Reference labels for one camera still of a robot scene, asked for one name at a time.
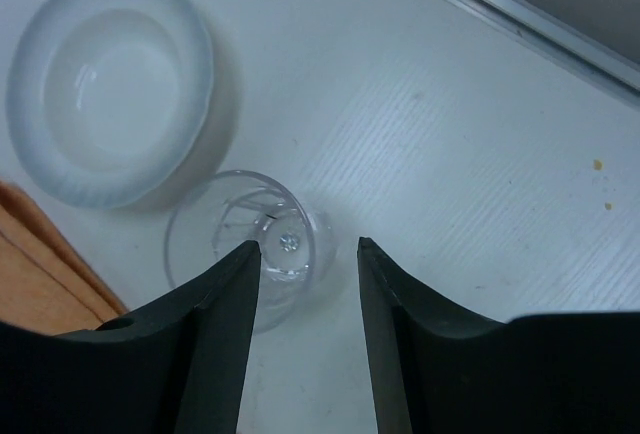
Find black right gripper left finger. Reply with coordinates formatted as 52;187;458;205
1;241;261;433

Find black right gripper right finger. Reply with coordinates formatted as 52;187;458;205
357;238;639;433

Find orange cloth placemat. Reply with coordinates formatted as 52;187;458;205
1;181;128;335

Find clear drinking glass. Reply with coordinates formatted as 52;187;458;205
164;170;337;333

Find white ceramic bowl plate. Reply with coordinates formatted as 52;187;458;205
5;0;215;209

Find right aluminium table rail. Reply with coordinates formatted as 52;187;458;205
447;0;639;108

